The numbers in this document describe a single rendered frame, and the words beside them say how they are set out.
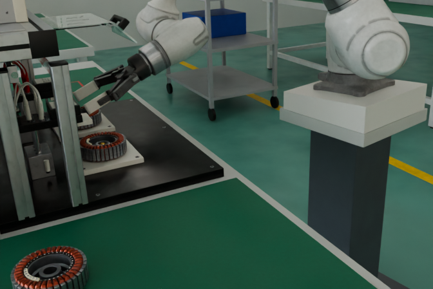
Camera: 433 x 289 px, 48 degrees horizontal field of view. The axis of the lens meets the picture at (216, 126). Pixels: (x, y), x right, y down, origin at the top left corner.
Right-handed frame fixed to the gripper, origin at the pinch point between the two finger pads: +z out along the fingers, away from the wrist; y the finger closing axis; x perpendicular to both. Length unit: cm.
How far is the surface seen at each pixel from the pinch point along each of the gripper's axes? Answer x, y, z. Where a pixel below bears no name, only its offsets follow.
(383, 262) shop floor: -121, -13, -65
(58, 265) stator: 2, -64, 20
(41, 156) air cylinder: 4.2, -28.4, 15.5
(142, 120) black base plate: -12.9, -4.0, -10.8
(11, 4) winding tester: 34.7, -32.7, 3.2
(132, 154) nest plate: -7.4, -28.8, -1.3
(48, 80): 10.5, -1.5, 5.0
